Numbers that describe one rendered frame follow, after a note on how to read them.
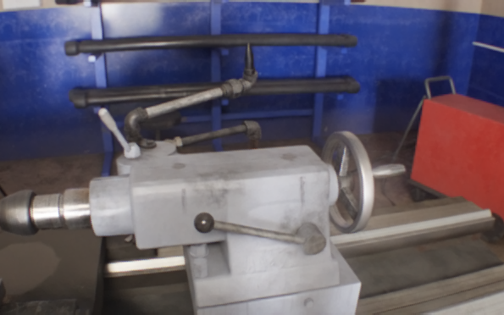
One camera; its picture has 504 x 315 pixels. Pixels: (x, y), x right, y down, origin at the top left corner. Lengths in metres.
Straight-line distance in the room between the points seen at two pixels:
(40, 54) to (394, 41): 3.37
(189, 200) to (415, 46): 4.06
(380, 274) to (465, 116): 1.82
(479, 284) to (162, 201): 0.79
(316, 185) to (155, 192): 0.30
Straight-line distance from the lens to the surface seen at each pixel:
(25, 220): 0.82
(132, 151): 0.84
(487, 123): 2.84
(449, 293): 1.08
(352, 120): 4.44
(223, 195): 0.75
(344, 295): 0.88
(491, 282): 1.17
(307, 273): 0.83
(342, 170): 0.88
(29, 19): 3.86
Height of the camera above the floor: 1.49
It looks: 23 degrees down
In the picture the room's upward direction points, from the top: 1 degrees clockwise
